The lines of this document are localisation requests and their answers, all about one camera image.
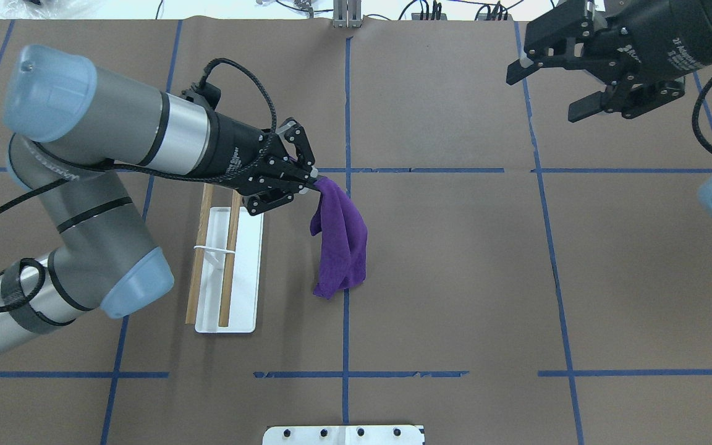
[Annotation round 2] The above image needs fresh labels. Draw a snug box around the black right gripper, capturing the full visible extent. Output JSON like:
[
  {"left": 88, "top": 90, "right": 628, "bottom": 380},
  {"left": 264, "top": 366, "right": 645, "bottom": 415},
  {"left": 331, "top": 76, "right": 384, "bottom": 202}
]
[{"left": 506, "top": 1, "right": 712, "bottom": 123}]

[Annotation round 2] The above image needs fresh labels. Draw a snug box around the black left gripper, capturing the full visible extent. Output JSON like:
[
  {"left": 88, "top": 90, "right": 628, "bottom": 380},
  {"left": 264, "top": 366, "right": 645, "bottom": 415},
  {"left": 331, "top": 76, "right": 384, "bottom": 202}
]
[{"left": 198, "top": 111, "right": 319, "bottom": 216}]

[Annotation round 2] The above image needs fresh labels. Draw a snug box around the purple towel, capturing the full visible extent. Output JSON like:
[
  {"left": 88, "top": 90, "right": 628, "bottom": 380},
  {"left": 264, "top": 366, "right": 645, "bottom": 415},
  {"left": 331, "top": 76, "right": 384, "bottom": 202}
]
[{"left": 309, "top": 176, "right": 368, "bottom": 299}]

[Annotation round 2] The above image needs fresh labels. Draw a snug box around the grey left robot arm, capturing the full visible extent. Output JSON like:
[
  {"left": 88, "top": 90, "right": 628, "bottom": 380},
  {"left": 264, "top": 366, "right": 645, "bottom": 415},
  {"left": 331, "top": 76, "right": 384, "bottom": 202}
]
[{"left": 0, "top": 44, "right": 320, "bottom": 354}]

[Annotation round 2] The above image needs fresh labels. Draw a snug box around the wooden rack rod inner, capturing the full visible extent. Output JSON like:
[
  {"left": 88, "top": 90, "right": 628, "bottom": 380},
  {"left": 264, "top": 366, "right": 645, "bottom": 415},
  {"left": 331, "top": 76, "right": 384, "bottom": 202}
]
[{"left": 218, "top": 190, "right": 241, "bottom": 327}]

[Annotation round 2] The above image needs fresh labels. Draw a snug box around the wooden rack rod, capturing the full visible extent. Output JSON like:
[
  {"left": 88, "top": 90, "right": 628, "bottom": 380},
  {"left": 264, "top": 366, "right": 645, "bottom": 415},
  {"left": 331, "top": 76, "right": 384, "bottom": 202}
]
[
  {"left": 185, "top": 185, "right": 214, "bottom": 324},
  {"left": 218, "top": 190, "right": 241, "bottom": 327}
]

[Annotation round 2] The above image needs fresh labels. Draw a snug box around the white towel rack base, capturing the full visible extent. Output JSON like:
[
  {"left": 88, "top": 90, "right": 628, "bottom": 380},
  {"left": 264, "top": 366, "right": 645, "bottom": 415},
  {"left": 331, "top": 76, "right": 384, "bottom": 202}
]
[{"left": 194, "top": 206, "right": 263, "bottom": 335}]

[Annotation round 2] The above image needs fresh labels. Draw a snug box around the wooden rack rod outer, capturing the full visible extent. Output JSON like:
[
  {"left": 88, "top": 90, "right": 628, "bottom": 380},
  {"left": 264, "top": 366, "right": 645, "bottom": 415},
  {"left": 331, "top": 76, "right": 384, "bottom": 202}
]
[{"left": 185, "top": 185, "right": 214, "bottom": 324}]

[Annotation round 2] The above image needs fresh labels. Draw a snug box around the aluminium frame post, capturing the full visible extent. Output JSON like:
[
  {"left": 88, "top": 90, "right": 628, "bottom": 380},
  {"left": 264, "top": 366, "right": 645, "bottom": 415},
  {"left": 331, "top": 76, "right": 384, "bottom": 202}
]
[{"left": 333, "top": 0, "right": 363, "bottom": 29}]

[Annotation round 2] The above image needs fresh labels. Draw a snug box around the white camera stand base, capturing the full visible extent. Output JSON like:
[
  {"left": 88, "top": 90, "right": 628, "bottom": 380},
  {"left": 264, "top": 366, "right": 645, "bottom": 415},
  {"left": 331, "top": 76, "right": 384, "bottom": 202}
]
[{"left": 262, "top": 424, "right": 426, "bottom": 444}]

